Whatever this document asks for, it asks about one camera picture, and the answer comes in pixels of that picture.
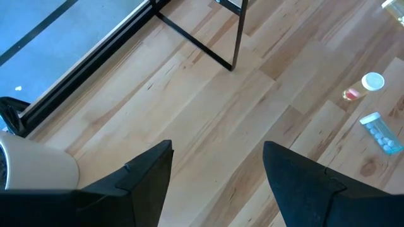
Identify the white paper scrap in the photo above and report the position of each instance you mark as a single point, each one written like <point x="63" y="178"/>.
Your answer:
<point x="18" y="88"/>

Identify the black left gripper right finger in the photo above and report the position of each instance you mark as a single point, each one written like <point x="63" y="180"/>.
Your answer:
<point x="309" y="195"/>

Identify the yellow medicine bottle white cap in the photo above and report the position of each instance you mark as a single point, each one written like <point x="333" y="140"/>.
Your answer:
<point x="397" y="11"/>
<point x="372" y="81"/>

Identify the beige plant pot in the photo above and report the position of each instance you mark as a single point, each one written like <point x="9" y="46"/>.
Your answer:
<point x="38" y="164"/>

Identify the blue medicine bottle white cap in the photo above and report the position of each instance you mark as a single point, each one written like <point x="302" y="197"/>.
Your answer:
<point x="383" y="137"/>

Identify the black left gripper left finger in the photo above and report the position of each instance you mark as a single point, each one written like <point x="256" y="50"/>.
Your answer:
<point x="135" y="195"/>

